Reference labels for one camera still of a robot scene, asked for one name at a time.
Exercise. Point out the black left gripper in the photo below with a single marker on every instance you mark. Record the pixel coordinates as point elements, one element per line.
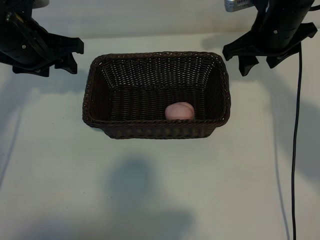
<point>27,47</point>

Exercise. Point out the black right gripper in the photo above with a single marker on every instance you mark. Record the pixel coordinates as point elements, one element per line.
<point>280,32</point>

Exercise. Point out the pink peach with green leaf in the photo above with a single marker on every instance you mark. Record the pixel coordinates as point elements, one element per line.
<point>178,111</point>

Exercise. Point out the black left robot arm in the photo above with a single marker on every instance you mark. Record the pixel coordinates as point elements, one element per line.
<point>10,10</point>

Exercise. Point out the dark brown wicker basket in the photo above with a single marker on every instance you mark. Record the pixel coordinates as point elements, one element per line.
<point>140,107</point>

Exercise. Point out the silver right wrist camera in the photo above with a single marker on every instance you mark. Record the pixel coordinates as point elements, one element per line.
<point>235,5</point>

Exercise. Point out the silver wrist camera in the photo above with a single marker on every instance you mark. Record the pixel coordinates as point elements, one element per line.
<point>41,2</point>
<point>235,5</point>

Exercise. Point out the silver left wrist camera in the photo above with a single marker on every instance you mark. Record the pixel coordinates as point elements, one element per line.
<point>41,2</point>

